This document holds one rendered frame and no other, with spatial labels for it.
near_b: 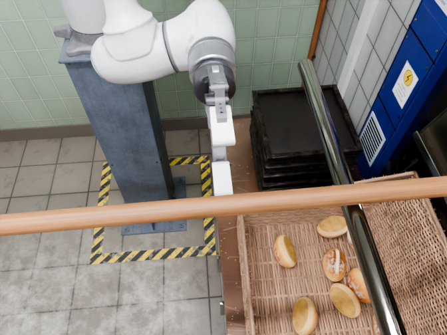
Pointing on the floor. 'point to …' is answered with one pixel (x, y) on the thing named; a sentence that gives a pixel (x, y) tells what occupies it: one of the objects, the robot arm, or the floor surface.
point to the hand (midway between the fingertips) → (223, 167)
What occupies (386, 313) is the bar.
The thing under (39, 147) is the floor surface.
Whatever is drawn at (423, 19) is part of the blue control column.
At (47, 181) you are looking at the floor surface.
